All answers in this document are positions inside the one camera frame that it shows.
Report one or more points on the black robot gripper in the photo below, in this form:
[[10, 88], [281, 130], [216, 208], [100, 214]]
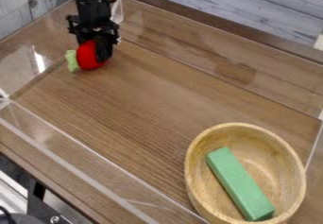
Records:
[[92, 24]]

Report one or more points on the red plush strawberry toy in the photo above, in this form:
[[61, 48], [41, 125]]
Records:
[[84, 58]]

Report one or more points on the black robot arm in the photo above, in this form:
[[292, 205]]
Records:
[[93, 28]]

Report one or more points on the wooden bowl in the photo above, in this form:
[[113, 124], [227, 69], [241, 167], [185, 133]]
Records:
[[269, 161]]

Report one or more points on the green rectangular block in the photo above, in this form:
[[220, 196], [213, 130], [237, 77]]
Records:
[[243, 190]]

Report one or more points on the clear acrylic tray wall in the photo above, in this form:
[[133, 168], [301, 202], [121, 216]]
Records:
[[101, 135]]

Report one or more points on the black metal bracket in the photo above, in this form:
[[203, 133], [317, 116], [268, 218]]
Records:
[[38, 209]]

